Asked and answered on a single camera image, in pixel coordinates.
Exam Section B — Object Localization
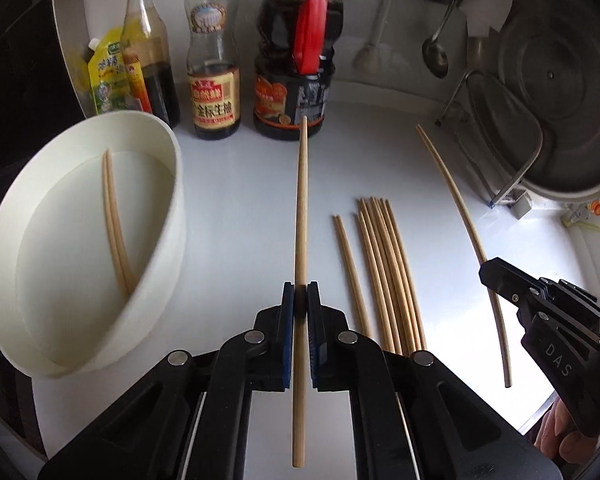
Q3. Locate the white plastic utensil handle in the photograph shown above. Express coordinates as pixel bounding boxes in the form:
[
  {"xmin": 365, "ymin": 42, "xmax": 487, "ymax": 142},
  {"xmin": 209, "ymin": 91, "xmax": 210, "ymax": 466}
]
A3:
[{"xmin": 352, "ymin": 0, "xmax": 392, "ymax": 74}]

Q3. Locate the white round paper container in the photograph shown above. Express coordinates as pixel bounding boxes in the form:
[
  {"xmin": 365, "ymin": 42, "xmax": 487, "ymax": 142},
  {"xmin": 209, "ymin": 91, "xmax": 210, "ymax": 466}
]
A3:
[{"xmin": 0, "ymin": 110, "xmax": 186, "ymax": 378}]

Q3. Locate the wooden chopstick bundle four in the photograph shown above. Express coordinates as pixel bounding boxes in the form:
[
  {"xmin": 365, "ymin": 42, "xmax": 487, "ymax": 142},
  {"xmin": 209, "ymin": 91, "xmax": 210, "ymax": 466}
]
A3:
[{"xmin": 372, "ymin": 198, "xmax": 416, "ymax": 356}]

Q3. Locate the yellow cap vinegar bottle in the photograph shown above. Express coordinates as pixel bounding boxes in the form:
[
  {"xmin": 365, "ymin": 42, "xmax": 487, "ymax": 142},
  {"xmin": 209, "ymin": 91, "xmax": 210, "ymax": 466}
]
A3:
[{"xmin": 121, "ymin": 0, "xmax": 181, "ymax": 127}]

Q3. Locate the clear soy sauce bottle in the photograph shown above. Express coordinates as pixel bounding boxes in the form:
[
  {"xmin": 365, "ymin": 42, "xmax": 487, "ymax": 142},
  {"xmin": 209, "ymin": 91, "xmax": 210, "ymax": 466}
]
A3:
[{"xmin": 184, "ymin": 0, "xmax": 242, "ymax": 141}]

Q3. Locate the metal wire rack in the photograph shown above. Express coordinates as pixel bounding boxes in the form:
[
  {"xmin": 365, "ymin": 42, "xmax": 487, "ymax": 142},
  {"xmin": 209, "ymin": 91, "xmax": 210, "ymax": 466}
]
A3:
[{"xmin": 434, "ymin": 68, "xmax": 544, "ymax": 208}]

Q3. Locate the large dark soy sauce jug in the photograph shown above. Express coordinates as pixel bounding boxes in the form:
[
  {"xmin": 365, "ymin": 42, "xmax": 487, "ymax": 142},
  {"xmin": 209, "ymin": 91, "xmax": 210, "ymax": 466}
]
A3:
[{"xmin": 253, "ymin": 0, "xmax": 343, "ymax": 141}]

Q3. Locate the wooden chopstick bundle two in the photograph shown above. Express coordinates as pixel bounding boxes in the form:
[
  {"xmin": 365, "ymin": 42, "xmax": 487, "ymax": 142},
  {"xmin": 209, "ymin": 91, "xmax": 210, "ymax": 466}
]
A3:
[{"xmin": 358, "ymin": 200, "xmax": 402, "ymax": 356}]

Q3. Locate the metal ladle spoon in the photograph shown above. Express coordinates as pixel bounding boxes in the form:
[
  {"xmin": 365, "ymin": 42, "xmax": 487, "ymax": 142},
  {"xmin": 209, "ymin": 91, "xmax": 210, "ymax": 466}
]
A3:
[{"xmin": 422, "ymin": 0, "xmax": 460, "ymax": 79}]

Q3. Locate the person right hand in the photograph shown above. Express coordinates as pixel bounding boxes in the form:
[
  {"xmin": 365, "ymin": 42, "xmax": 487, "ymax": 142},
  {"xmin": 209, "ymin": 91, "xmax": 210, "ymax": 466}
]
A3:
[{"xmin": 534, "ymin": 399, "xmax": 600, "ymax": 465}]

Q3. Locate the wooden chopstick bundle one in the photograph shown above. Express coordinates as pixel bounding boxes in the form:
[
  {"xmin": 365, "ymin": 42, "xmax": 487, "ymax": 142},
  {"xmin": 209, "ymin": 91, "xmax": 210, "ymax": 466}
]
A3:
[{"xmin": 356, "ymin": 209, "xmax": 394, "ymax": 352}]

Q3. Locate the yellow seasoning pouch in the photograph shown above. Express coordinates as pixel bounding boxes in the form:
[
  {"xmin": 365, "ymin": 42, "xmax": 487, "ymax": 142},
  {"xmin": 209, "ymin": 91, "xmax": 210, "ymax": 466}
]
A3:
[{"xmin": 87, "ymin": 27, "xmax": 136, "ymax": 115}]

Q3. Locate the large steel pot lid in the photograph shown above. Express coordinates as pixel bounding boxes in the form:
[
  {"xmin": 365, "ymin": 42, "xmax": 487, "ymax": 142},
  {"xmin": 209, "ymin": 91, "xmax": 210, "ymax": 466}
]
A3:
[{"xmin": 492, "ymin": 0, "xmax": 600, "ymax": 200}]

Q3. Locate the wooden chopstick bundle five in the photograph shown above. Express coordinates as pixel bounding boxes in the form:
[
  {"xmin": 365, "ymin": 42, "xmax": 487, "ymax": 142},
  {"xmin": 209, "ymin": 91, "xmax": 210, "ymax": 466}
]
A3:
[{"xmin": 380, "ymin": 198, "xmax": 427, "ymax": 350}]

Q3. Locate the wooden chopstick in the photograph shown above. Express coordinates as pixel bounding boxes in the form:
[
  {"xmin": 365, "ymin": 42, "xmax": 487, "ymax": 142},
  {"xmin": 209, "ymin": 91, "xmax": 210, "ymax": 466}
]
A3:
[
  {"xmin": 415, "ymin": 124, "xmax": 513, "ymax": 388},
  {"xmin": 291, "ymin": 116, "xmax": 309, "ymax": 468},
  {"xmin": 332, "ymin": 216, "xmax": 372, "ymax": 337},
  {"xmin": 101, "ymin": 152, "xmax": 131, "ymax": 302},
  {"xmin": 104, "ymin": 147, "xmax": 138, "ymax": 296}
]

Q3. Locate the wooden chopstick bundle three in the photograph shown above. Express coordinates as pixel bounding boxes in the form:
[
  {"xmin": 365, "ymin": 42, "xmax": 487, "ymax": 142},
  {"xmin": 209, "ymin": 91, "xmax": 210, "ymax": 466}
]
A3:
[{"xmin": 366, "ymin": 197, "xmax": 415, "ymax": 356}]

